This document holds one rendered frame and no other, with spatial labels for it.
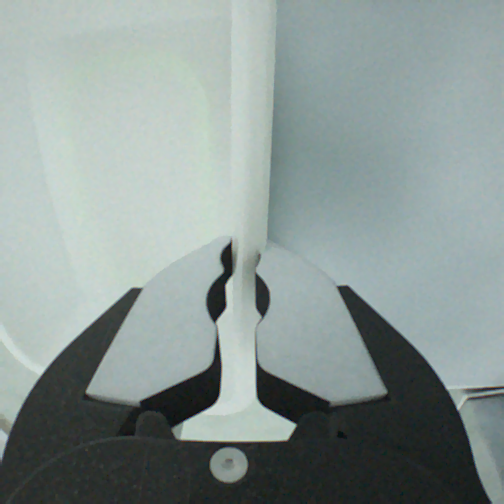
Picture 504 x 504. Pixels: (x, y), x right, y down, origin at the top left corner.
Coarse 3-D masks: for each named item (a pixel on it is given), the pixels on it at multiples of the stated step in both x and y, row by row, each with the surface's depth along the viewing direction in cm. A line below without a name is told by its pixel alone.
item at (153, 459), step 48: (144, 432) 5; (48, 480) 4; (96, 480) 4; (144, 480) 4; (192, 480) 4; (240, 480) 4; (288, 480) 4; (336, 480) 4; (384, 480) 4; (432, 480) 4
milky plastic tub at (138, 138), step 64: (0, 0) 8; (64, 0) 9; (128, 0) 10; (192, 0) 11; (256, 0) 7; (0, 64) 13; (64, 64) 14; (128, 64) 14; (192, 64) 14; (256, 64) 8; (0, 128) 14; (64, 128) 16; (128, 128) 16; (192, 128) 15; (256, 128) 8; (0, 192) 15; (64, 192) 18; (128, 192) 18; (192, 192) 17; (256, 192) 9; (0, 256) 15; (64, 256) 21; (128, 256) 20; (256, 256) 11; (0, 320) 16; (64, 320) 21; (256, 320) 12
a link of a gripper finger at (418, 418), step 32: (384, 320) 7; (384, 352) 7; (416, 352) 6; (384, 384) 6; (416, 384) 6; (352, 416) 5; (384, 416) 5; (416, 416) 5; (448, 416) 5; (416, 448) 5; (448, 448) 4; (448, 480) 4; (480, 480) 4
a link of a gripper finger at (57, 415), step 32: (96, 320) 8; (64, 352) 7; (96, 352) 7; (64, 384) 6; (32, 416) 5; (64, 416) 5; (96, 416) 5; (128, 416) 5; (32, 448) 4; (64, 448) 5; (0, 480) 4
